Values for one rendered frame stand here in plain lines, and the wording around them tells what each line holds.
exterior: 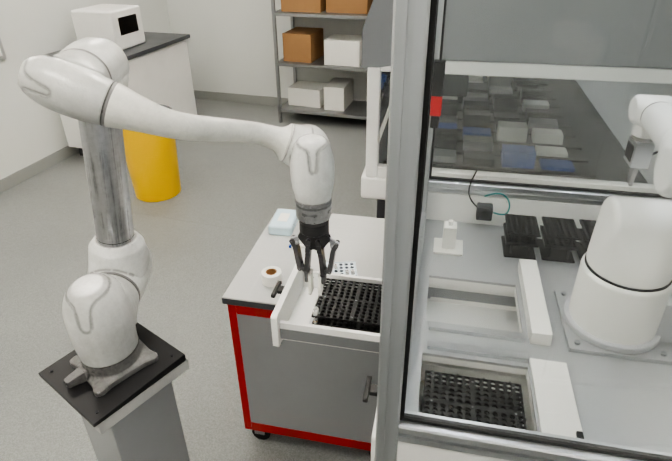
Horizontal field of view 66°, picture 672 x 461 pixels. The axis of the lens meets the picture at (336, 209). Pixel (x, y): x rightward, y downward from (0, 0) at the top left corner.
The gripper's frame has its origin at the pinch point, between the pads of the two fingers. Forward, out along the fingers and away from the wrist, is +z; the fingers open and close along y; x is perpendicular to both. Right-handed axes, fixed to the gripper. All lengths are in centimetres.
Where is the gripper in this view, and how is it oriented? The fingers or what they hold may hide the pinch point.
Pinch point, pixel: (315, 282)
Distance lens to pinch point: 141.7
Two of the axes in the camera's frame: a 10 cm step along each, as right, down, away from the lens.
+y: 9.8, 1.0, -1.8
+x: 2.1, -4.8, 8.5
